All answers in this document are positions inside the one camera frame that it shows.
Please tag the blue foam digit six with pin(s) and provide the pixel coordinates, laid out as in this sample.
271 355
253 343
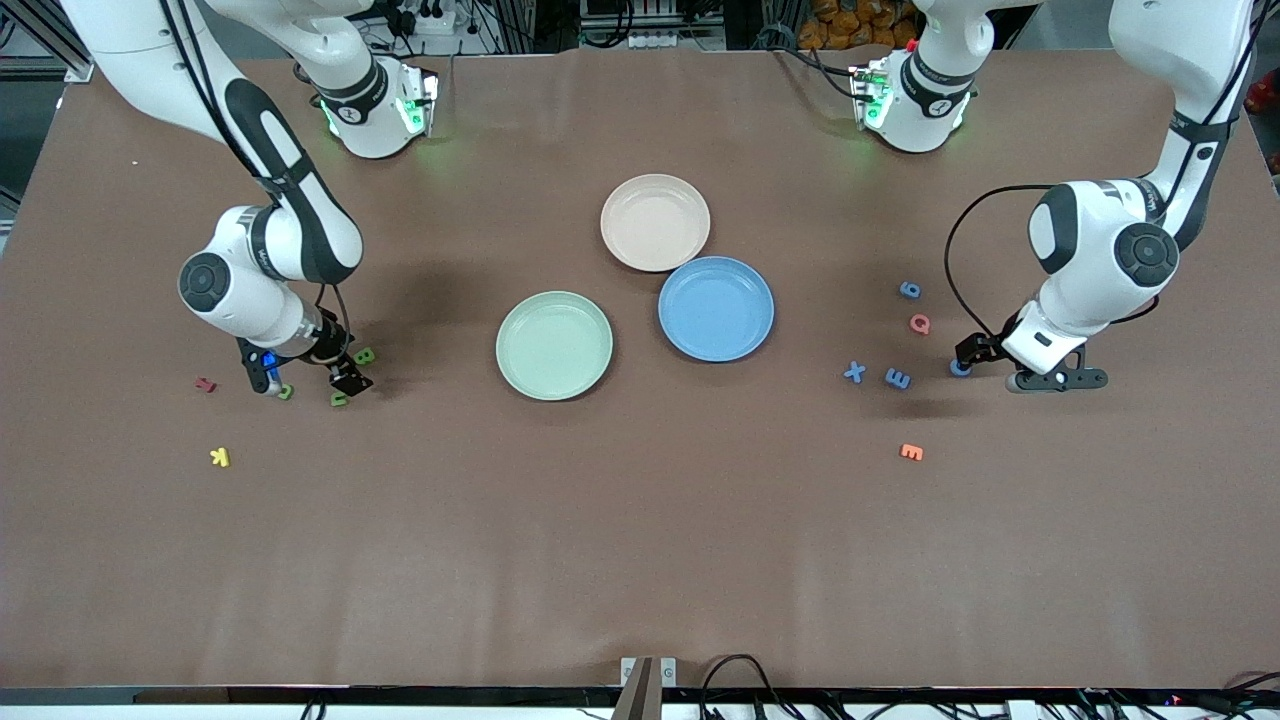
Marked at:
909 289

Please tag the green plate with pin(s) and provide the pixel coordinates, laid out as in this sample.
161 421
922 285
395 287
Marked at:
554 345

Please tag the yellow foam letter K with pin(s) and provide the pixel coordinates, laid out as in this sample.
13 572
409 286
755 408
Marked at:
220 457

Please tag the beige plate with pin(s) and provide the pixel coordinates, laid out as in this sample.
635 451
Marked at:
655 222

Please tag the blue plate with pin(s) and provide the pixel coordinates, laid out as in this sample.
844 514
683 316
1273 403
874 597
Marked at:
716 308

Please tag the small white power strip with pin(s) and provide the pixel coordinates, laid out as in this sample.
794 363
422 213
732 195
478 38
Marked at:
650 40

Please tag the orange foam letter E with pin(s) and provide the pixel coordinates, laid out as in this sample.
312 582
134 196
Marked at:
911 452

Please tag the blue foam letter M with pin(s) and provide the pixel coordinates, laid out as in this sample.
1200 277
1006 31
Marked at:
897 378

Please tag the brown mounting post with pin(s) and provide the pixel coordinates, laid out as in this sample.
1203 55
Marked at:
640 695

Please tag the aluminium frame post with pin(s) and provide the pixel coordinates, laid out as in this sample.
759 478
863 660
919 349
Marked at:
72 74

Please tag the orange fruit net bag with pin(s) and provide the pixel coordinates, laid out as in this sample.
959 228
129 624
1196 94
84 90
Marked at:
850 25

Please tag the blue foam letter X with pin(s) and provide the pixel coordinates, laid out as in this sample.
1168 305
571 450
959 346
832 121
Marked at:
853 372

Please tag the blue foam letter G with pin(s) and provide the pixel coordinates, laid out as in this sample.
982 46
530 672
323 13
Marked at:
958 372

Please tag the pink foam letter Q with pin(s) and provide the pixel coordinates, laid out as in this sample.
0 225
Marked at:
919 323

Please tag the silver mounting bracket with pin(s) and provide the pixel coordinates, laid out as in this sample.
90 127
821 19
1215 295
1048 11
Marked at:
668 672

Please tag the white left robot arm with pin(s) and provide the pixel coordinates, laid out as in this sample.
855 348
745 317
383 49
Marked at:
1090 290

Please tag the brown table cover sheet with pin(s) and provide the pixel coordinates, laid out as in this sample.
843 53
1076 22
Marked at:
640 520

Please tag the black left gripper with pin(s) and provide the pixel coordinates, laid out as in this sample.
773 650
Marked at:
978 348

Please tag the white power strip with plugs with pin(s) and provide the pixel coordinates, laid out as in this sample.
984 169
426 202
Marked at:
440 22

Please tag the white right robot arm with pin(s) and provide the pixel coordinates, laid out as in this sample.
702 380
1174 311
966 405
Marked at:
240 300

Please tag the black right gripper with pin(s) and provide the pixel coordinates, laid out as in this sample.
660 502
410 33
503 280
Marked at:
338 366

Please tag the green foam letter B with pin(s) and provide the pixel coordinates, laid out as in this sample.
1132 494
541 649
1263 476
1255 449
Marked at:
365 354

